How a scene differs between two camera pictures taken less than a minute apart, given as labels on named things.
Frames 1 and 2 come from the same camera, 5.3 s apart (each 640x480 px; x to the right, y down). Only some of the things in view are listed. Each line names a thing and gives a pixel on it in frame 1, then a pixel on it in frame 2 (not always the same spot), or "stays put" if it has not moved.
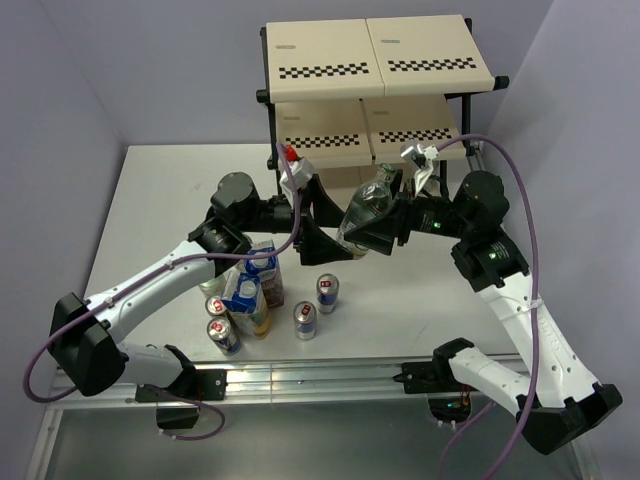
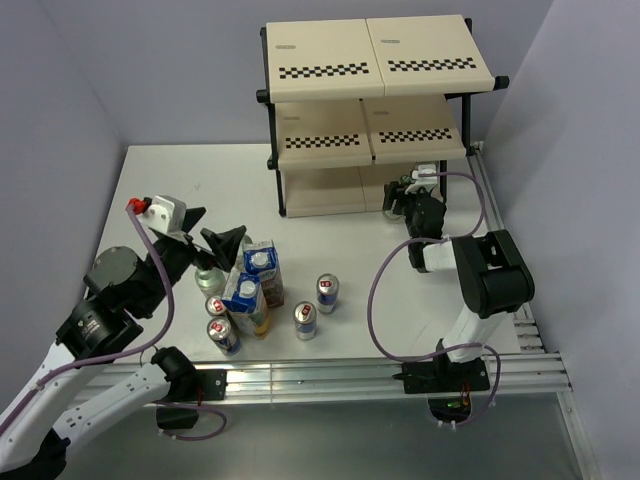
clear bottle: (215, 287) stays put
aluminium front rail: (370, 381) stays put
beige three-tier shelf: (349, 95) stays put
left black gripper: (314, 244) → (224, 245)
